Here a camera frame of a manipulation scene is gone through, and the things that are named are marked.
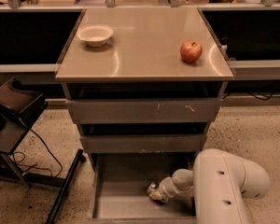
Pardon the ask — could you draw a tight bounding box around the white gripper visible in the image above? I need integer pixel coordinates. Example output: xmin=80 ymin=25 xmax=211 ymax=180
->
xmin=148 ymin=177 xmax=180 ymax=203

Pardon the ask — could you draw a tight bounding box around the crushed 7up can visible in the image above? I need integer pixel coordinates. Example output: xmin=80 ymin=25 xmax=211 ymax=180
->
xmin=147 ymin=182 xmax=159 ymax=195

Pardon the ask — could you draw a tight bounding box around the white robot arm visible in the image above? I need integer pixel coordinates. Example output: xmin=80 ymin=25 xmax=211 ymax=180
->
xmin=147 ymin=148 xmax=271 ymax=224

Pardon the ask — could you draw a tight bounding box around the bottom open grey drawer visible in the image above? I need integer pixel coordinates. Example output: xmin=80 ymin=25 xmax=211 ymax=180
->
xmin=90 ymin=153 xmax=196 ymax=224

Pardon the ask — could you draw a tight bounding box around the middle grey drawer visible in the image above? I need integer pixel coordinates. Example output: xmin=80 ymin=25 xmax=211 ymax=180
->
xmin=80 ymin=134 xmax=206 ymax=154

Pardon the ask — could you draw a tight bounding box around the top grey drawer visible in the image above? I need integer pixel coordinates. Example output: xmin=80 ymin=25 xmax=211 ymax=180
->
xmin=66 ymin=98 xmax=222 ymax=124

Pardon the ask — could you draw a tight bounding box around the grey drawer cabinet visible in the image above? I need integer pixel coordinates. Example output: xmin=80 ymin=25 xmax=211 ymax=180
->
xmin=54 ymin=6 xmax=235 ymax=224

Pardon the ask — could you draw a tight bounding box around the black cart leg bar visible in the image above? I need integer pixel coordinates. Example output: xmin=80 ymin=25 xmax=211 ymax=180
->
xmin=45 ymin=149 xmax=85 ymax=224

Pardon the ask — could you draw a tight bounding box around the red apple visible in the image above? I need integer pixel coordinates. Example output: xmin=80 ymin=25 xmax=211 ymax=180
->
xmin=180 ymin=40 xmax=203 ymax=63

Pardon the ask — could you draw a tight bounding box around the dark metal cart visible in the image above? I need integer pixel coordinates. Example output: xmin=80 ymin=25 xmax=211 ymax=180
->
xmin=0 ymin=77 xmax=47 ymax=186

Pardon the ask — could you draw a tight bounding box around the white bowl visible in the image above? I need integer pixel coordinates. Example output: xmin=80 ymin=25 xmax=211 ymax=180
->
xmin=77 ymin=24 xmax=114 ymax=48

